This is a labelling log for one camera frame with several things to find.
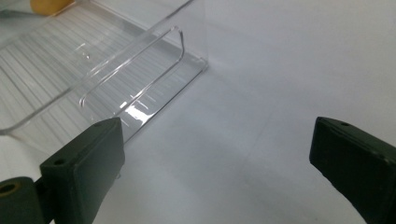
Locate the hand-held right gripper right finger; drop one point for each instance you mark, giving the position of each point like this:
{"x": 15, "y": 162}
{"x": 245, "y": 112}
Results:
{"x": 358, "y": 161}

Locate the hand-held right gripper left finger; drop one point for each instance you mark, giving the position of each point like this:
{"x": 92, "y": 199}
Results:
{"x": 84, "y": 161}

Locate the clear plastic tray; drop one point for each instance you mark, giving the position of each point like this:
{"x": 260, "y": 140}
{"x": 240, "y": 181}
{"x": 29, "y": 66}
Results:
{"x": 56, "y": 68}

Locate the orange juice bottle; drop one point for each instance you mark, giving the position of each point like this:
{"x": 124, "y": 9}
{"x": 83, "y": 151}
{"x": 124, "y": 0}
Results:
{"x": 49, "y": 6}

